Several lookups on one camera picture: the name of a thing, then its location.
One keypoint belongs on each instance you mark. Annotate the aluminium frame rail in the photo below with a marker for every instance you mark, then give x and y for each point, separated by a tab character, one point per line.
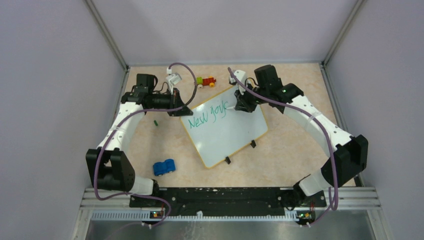
118	209

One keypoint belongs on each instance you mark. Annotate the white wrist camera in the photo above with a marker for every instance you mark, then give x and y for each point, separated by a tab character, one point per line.
237	78
172	79

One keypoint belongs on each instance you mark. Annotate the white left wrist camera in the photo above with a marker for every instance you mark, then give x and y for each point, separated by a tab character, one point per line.
172	79

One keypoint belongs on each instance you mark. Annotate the yellow-framed whiteboard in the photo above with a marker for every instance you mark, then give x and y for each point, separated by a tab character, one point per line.
217	132

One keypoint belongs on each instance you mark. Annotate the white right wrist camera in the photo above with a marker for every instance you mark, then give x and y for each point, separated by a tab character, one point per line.
237	78

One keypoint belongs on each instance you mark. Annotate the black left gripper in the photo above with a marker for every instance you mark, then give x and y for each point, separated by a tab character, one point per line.
175	102

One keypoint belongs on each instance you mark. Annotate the red toy train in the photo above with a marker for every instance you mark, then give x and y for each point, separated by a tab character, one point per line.
202	82

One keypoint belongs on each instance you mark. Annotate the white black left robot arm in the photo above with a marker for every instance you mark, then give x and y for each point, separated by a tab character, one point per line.
109	167

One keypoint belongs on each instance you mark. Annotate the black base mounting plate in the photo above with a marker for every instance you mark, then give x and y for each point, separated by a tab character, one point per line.
228	201

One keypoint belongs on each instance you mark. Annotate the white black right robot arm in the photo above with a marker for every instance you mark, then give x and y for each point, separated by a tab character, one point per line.
347	154

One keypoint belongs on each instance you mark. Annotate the blue toy car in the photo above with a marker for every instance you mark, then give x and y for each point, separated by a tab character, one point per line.
164	167

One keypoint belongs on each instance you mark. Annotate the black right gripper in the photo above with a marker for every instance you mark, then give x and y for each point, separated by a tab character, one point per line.
242	104

